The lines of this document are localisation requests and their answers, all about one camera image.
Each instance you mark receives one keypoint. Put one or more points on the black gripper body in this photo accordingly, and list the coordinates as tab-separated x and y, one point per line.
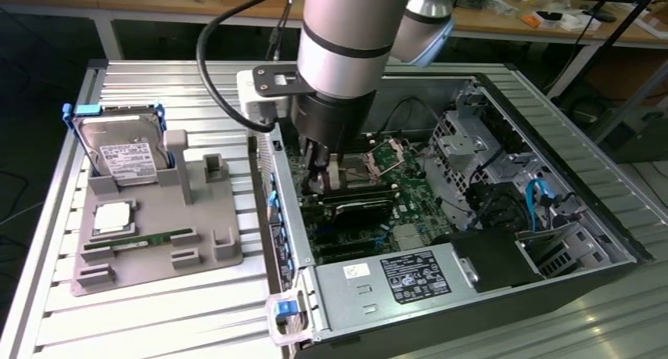
334	116

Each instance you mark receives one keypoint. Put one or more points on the Nvidia graphics card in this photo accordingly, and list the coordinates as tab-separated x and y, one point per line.
366	214

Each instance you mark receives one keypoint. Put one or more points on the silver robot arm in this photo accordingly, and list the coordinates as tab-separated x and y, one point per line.
345	30

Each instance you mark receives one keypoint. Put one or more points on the CPU socket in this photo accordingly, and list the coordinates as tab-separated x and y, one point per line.
361	171

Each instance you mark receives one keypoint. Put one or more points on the metal socket cover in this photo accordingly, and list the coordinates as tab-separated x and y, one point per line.
391	155

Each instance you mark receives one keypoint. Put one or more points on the green motherboard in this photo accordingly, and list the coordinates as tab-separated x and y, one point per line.
413	210

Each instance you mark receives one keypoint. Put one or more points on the silver chipset heatsink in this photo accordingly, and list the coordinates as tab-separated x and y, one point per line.
415	235

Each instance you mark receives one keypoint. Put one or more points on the silver disk bay cage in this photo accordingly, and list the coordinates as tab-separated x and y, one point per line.
465	144

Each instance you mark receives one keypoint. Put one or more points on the silver power supply unit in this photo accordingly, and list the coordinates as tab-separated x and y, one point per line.
361	296

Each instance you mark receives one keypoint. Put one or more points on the blue case latch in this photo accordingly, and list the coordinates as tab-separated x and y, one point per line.
286	309

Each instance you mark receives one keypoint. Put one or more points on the hard disk with blue rails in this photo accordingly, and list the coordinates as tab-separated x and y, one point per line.
121	151

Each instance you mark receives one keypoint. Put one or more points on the green RAM stick loose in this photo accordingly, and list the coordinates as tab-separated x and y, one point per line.
141	243

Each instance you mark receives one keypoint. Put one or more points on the grey parts rack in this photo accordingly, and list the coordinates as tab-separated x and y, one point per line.
157	265

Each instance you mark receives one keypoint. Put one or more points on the black plastic air shroud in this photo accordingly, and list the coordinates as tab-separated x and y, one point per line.
491	257

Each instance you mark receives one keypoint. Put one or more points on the silver CPU chip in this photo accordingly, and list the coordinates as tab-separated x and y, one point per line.
113	217

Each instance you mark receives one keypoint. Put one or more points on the black slanted pole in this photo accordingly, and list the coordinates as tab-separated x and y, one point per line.
617	34

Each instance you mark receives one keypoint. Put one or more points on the open black PC case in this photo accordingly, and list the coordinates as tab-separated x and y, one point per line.
574	288

